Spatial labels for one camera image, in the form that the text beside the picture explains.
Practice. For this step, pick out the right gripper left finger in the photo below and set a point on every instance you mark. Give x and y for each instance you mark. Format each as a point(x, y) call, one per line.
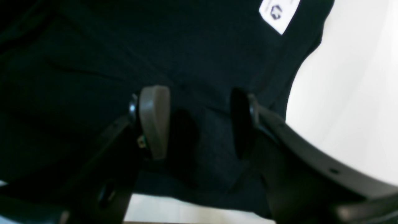
point(94, 187)

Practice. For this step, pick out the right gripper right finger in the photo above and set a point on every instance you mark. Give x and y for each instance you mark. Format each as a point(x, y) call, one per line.
point(303, 184)

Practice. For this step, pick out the black T-shirt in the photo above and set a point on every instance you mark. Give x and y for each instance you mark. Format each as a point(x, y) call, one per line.
point(69, 68)

